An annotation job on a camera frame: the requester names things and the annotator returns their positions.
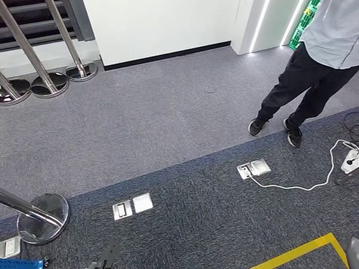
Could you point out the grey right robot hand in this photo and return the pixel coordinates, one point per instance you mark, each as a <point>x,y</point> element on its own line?
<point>354,256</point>

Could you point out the blue metal shelf rack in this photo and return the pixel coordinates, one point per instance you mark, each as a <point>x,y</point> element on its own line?
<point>20,264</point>

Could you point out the yellow floor tape outline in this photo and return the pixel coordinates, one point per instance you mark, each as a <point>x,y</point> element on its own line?
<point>294,254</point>

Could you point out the white power strip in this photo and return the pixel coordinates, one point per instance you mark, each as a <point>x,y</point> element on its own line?
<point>351,163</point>

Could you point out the steel floor socket box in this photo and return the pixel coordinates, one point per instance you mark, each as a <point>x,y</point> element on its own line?
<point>143,203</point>
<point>10,247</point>
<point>261,166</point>

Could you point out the person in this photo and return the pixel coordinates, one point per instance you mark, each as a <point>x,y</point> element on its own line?
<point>302,81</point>

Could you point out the green plastic crate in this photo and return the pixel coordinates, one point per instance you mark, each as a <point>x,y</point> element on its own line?
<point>298,35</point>

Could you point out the chrome barrier stanchion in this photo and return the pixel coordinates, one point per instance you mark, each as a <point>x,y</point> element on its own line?
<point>41,87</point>
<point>17,93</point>

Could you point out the white LED wall strip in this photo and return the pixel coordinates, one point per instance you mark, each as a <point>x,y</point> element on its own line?
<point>258,26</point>
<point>292,22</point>

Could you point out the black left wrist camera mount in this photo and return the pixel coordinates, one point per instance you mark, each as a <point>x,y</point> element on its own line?
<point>106,254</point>

